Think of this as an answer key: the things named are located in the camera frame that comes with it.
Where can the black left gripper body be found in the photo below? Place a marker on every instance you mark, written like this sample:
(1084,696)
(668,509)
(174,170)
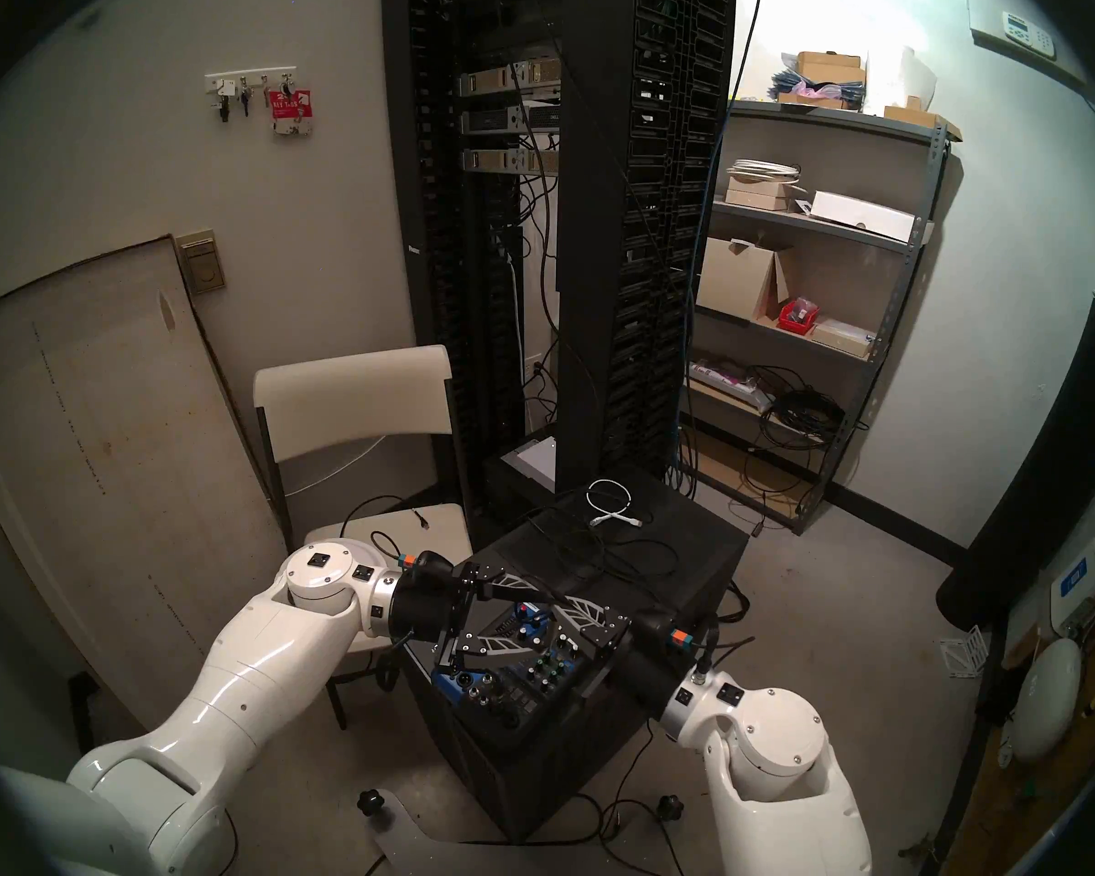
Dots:
(424,605)

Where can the flat cardboard box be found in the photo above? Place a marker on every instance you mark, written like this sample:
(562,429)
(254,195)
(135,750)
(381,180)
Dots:
(917,117)

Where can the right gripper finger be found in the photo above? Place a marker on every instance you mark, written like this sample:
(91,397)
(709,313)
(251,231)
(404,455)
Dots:
(607,639)
(602,615)

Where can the white router blue label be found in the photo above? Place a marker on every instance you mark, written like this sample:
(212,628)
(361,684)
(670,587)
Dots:
(1081,587)

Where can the plywood backboard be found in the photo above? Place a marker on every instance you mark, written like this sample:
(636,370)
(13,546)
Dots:
(1004,829)

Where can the key with white tag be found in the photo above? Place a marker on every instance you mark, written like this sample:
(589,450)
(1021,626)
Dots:
(225,99)

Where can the beige flat box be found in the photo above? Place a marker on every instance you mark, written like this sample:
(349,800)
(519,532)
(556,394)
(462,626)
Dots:
(841,338)

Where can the small dark key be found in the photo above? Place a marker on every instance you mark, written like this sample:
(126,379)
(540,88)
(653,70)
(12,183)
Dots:
(246,100)

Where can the beige leaning board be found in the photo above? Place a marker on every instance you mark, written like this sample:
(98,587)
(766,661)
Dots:
(100,445)

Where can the grey flat box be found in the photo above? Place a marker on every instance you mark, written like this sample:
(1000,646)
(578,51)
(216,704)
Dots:
(534,464)

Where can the pile of pink blue bags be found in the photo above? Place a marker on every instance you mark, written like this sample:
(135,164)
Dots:
(812,94)

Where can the black knob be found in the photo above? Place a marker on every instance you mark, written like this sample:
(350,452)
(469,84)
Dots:
(671,807)
(371,802)

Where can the grey metal shelving unit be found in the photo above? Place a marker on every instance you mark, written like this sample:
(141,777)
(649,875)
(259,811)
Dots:
(830,117)

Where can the small tan cardboard box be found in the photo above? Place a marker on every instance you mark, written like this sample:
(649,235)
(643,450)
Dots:
(757,194)

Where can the black perforated equipment case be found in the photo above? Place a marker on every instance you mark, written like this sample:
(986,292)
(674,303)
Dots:
(703,564)

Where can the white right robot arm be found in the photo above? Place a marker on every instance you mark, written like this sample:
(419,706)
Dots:
(766,756)

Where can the white lattice spare finger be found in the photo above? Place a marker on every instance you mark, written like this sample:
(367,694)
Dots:
(967,651)

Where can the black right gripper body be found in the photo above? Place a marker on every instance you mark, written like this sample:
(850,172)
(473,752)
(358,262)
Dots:
(652,669)

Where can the open cardboard box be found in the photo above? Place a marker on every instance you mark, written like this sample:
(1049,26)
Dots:
(735,281)

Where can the white folding chair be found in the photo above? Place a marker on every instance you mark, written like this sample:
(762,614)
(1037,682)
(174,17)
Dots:
(347,400)

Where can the blue black audio mixer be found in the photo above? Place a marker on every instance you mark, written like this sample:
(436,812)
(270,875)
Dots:
(529,673)

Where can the small red parts bin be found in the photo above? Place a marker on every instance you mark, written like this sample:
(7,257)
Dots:
(796,318)

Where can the brown cardboard box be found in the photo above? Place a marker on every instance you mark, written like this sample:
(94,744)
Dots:
(830,67)

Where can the grey rack mounted unit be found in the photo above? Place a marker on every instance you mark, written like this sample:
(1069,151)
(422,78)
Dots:
(493,119)
(488,161)
(488,82)

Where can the white alarm keypad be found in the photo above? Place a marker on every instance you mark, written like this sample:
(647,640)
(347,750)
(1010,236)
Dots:
(1027,33)

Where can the tall black column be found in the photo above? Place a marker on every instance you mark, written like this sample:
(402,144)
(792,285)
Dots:
(1040,482)

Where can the black server rack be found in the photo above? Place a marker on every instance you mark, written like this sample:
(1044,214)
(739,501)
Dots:
(593,245)

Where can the white plastic bag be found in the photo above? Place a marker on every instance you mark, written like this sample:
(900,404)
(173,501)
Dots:
(899,76)

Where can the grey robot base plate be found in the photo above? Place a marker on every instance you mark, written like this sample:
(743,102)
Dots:
(420,847)

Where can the pink white packaged item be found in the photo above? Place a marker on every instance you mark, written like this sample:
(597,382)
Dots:
(725,377)

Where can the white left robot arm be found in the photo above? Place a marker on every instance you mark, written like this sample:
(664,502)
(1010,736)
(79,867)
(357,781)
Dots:
(237,664)

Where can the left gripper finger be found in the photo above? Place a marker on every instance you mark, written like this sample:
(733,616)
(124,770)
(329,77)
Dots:
(506,582)
(474,648)

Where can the white flat box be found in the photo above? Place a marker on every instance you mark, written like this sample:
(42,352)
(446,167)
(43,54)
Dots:
(862,215)

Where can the white wall key rack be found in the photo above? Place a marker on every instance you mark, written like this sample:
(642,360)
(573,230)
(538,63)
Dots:
(255,78)

